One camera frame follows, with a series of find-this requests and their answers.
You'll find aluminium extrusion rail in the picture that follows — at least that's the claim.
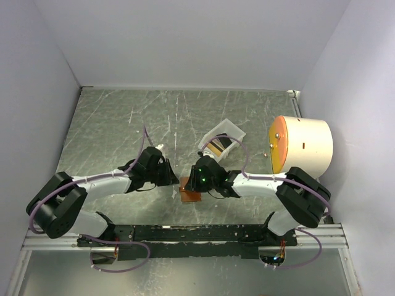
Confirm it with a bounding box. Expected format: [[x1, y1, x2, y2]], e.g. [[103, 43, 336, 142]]
[[21, 223, 93, 250]]

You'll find white plastic card bin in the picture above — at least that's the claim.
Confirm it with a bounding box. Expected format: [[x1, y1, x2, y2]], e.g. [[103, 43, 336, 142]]
[[198, 118, 246, 162]]

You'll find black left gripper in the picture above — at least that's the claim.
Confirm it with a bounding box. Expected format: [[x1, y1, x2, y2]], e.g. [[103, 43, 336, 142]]
[[145, 158, 180, 186]]

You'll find white cylinder with orange lid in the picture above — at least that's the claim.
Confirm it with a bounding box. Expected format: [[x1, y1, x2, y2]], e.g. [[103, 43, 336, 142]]
[[268, 115, 333, 179]]

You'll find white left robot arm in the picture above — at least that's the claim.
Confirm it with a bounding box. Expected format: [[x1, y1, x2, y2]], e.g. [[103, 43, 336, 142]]
[[26, 146, 179, 246]]

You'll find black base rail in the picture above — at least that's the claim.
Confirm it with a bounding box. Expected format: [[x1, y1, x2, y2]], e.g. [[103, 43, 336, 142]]
[[77, 224, 297, 261]]

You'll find brown leather card holder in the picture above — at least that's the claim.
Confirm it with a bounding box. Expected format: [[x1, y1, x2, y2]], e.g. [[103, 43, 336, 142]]
[[179, 177, 202, 203]]

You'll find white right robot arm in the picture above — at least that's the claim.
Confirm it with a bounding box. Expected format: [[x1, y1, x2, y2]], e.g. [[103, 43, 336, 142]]
[[183, 156, 331, 245]]

